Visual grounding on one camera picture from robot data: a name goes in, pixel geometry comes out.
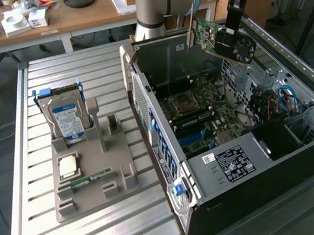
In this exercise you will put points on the green graphics card black fan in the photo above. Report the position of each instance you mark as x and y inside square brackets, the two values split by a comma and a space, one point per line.
[243, 48]

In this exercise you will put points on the hard disk in blue caddy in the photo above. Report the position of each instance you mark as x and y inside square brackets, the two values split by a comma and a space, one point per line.
[67, 120]

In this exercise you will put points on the metal disk bay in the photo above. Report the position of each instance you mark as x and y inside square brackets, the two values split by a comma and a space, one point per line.
[312, 124]

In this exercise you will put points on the metal CPU socket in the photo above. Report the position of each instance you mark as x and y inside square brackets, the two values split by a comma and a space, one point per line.
[183, 104]

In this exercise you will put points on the grey power supply unit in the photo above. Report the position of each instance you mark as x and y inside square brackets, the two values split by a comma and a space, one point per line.
[209, 175]

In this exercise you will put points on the green loose RAM stick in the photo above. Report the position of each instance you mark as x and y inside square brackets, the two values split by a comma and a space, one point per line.
[94, 176]

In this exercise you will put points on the white box with tape roll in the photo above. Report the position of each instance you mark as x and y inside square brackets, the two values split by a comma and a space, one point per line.
[16, 25]

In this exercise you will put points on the small white box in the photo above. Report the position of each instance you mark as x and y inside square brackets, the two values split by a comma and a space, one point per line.
[38, 19]

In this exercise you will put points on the CPU chip with metal lid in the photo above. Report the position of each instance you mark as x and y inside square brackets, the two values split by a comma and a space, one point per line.
[67, 167]

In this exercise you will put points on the blue case release latch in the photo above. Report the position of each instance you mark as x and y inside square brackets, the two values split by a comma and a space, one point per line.
[178, 189]

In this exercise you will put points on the black open PC case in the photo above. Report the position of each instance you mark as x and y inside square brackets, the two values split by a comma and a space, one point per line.
[249, 198]

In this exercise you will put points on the grey printed parts rack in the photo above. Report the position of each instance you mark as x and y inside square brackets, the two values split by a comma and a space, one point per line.
[92, 164]

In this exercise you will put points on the green motherboard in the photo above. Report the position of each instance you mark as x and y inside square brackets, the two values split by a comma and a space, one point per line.
[221, 106]

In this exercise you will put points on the white booklet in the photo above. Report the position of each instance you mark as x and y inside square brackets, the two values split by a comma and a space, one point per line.
[121, 5]

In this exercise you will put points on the wooden desk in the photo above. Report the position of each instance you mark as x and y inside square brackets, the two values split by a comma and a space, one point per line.
[82, 15]

